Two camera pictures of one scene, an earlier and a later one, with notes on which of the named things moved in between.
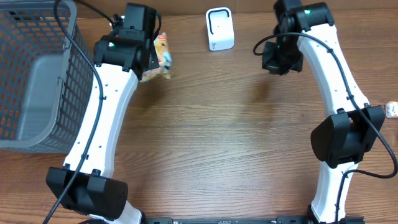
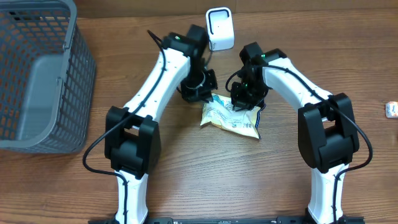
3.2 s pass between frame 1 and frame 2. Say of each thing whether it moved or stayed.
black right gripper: moved
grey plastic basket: stayed
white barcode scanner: stayed
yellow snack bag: moved
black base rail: stayed
